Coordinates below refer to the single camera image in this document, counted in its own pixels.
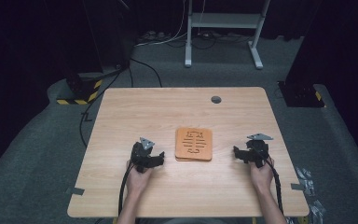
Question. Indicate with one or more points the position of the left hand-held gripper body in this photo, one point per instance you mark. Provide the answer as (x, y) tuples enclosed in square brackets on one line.
[(141, 155)]

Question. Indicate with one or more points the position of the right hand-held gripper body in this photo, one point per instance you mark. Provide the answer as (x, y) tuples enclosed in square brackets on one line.
[(256, 149)]

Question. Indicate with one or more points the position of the person's left hand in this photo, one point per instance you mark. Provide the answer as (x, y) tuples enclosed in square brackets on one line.
[(136, 180)]

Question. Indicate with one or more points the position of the person's right hand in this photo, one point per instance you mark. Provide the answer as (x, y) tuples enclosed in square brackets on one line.
[(261, 179)]

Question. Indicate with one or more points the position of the grey table grommet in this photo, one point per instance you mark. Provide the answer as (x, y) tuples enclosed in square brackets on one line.
[(216, 99)]

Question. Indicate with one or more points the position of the grey tape strip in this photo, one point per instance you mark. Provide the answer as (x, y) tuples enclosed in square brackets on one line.
[(75, 191), (297, 186)]

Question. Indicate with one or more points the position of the crumpled grey tape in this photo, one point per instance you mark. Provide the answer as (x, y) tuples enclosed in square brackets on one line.
[(317, 211), (306, 180)]

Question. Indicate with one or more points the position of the black yellow striped stand base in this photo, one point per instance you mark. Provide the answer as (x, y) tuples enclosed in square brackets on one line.
[(84, 91)]

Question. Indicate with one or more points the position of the power strip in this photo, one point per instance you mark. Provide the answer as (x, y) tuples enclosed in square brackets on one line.
[(152, 35)]

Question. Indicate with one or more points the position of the dark curtain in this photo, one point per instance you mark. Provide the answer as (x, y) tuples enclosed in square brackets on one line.
[(338, 46), (43, 34)]

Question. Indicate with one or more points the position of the white metal desk frame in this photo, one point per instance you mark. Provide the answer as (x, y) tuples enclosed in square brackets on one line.
[(223, 20)]

